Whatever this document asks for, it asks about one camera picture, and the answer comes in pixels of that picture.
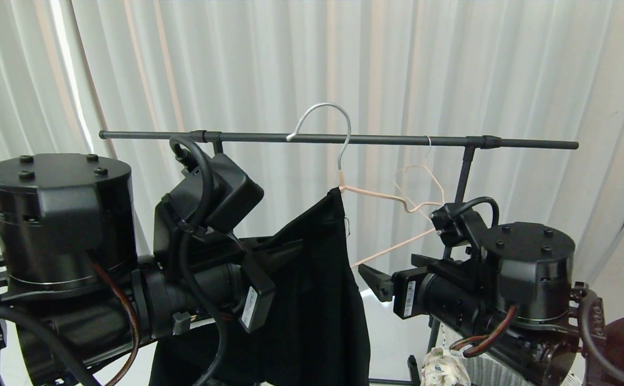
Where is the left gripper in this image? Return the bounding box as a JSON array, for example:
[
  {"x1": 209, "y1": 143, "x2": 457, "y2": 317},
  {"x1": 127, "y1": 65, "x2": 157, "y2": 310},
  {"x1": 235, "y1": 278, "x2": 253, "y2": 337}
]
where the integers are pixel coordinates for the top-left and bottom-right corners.
[{"x1": 130, "y1": 239, "x2": 305, "y2": 341}]

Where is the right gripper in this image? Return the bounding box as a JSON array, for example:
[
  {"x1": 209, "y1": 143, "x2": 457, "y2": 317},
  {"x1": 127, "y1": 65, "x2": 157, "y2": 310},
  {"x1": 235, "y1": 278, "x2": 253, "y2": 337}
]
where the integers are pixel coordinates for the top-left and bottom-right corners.
[{"x1": 358, "y1": 264, "x2": 498, "y2": 344}]

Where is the black garment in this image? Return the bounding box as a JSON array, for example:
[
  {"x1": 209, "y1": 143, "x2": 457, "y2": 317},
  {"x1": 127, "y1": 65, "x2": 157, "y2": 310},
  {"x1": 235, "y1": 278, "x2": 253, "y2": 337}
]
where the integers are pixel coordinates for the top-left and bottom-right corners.
[{"x1": 148, "y1": 187, "x2": 372, "y2": 386}]

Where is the pink clothes hanger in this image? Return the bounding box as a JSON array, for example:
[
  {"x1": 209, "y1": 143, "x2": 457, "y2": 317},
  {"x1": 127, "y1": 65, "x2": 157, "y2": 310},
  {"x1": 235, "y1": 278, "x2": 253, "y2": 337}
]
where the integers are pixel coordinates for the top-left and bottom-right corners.
[
  {"x1": 394, "y1": 140, "x2": 447, "y2": 220},
  {"x1": 286, "y1": 102, "x2": 445, "y2": 269}
]

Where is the white laundry basket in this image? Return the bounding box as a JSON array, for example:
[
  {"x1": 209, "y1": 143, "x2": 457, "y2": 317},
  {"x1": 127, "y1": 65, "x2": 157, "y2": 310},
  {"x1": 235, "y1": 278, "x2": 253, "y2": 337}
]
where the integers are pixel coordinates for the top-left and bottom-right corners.
[{"x1": 461, "y1": 351, "x2": 583, "y2": 386}]

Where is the black clothes rack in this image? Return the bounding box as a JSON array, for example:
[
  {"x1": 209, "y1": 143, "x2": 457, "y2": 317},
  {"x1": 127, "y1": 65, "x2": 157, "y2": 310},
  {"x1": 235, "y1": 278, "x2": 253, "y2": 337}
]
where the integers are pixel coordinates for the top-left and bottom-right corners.
[{"x1": 99, "y1": 130, "x2": 580, "y2": 386}]

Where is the cream printed garment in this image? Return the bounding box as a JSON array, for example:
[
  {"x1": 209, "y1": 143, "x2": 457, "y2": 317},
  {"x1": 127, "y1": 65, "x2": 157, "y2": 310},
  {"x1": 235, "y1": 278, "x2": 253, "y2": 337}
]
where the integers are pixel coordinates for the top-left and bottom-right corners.
[{"x1": 421, "y1": 347, "x2": 471, "y2": 386}]

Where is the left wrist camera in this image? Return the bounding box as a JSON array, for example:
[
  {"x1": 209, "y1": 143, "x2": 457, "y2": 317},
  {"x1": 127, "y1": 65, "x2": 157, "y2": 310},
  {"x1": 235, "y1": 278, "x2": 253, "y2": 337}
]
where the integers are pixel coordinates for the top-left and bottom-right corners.
[{"x1": 153, "y1": 153, "x2": 265, "y2": 271}]

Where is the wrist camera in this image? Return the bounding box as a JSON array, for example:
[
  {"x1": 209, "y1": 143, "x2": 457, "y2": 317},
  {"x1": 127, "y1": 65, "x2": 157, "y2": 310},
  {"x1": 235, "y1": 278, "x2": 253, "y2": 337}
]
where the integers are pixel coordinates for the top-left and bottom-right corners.
[
  {"x1": 430, "y1": 205, "x2": 488, "y2": 264},
  {"x1": 153, "y1": 153, "x2": 265, "y2": 271}
]

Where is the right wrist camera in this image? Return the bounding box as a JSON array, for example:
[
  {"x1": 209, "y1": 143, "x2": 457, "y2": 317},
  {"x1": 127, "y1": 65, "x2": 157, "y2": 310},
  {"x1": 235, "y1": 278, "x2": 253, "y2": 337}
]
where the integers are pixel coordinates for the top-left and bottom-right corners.
[{"x1": 430, "y1": 205, "x2": 488, "y2": 264}]

